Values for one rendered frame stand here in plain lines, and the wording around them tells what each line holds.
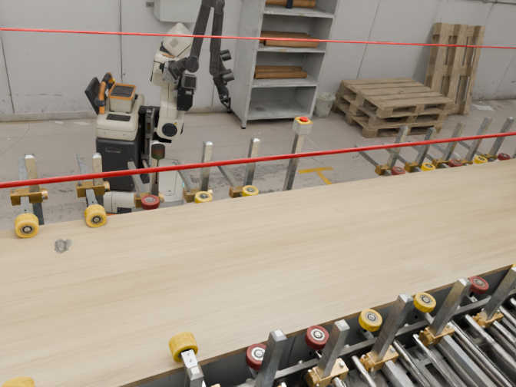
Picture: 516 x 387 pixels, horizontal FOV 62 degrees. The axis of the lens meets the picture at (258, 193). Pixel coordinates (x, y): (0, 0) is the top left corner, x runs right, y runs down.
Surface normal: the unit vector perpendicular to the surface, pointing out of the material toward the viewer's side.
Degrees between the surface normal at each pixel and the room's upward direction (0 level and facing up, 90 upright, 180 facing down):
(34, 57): 90
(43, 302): 0
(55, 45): 90
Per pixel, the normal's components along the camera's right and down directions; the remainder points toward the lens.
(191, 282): 0.16, -0.82
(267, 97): 0.43, 0.57
